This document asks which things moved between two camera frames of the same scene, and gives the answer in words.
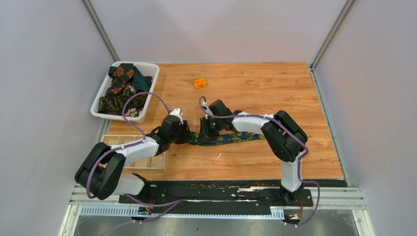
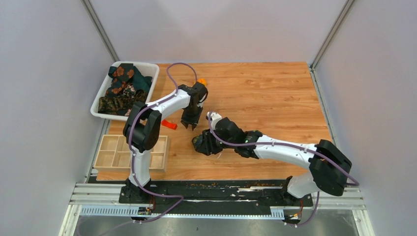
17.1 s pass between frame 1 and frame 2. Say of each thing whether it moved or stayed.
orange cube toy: stayed
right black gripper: moved
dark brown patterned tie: stayed
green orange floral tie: stayed
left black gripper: moved
